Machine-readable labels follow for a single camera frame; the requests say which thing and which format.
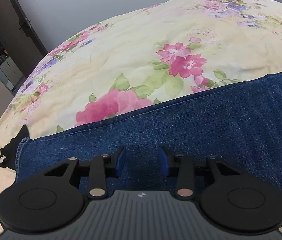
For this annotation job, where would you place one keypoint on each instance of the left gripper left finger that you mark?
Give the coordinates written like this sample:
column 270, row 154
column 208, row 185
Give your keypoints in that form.
column 55, row 197

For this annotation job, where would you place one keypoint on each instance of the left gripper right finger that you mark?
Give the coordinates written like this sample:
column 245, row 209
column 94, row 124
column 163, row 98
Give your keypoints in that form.
column 232, row 200

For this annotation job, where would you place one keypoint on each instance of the blue denim jeans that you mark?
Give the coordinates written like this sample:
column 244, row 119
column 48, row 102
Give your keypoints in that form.
column 240, row 124

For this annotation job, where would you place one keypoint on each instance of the floral yellow bed quilt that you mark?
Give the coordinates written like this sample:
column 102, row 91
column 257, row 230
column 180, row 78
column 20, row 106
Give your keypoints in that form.
column 145, row 57

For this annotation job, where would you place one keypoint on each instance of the small black cloth item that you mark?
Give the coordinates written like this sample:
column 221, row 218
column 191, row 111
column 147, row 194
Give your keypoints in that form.
column 9, row 151

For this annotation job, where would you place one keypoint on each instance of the dark brown bedroom door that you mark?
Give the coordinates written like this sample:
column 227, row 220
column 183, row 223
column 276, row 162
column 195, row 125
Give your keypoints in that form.
column 18, row 36

